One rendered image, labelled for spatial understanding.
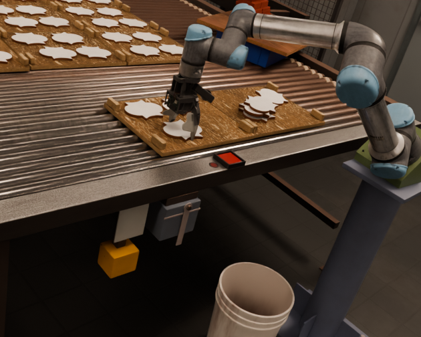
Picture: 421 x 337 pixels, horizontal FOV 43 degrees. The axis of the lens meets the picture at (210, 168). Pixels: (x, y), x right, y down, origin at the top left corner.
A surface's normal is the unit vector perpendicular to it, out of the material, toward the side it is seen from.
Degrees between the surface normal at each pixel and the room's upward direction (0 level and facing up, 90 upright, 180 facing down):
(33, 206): 0
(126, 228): 90
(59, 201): 0
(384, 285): 0
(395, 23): 90
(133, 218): 90
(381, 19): 90
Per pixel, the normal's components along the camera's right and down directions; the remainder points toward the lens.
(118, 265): 0.62, 0.51
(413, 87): -0.70, 0.20
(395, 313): 0.23, -0.84
